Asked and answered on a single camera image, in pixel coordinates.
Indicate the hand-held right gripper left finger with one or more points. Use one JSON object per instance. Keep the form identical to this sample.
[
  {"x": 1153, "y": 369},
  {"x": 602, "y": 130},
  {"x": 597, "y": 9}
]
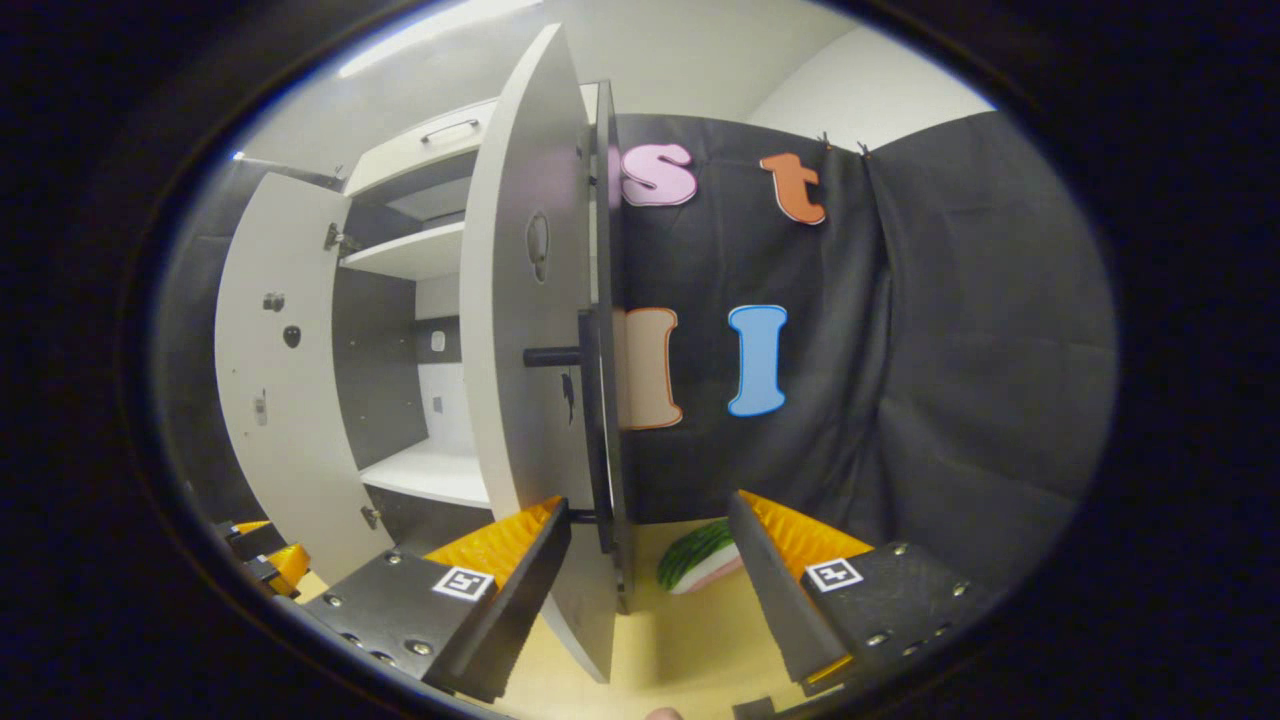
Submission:
[{"x": 525, "y": 590}]

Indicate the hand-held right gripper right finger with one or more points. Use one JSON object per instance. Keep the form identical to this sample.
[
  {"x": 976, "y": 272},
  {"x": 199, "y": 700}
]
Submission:
[{"x": 770, "y": 590}]

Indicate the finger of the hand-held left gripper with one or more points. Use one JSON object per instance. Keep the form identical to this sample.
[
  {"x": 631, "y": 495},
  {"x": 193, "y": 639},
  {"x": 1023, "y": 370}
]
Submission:
[
  {"x": 250, "y": 540},
  {"x": 280, "y": 570}
]

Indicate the white cabinet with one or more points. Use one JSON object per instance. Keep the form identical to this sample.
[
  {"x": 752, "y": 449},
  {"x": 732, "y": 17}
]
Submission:
[{"x": 375, "y": 350}]

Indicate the toy watermelon slice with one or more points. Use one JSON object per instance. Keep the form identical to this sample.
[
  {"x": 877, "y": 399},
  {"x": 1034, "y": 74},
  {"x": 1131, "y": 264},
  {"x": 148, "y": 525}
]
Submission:
[{"x": 690, "y": 555}]

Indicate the white cabinet drawer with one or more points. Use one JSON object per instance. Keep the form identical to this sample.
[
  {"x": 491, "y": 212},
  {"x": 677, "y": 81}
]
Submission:
[{"x": 400, "y": 155}]

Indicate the white cabinet door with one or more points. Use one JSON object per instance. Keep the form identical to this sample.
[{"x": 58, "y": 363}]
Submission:
[
  {"x": 300, "y": 450},
  {"x": 510, "y": 300}
]

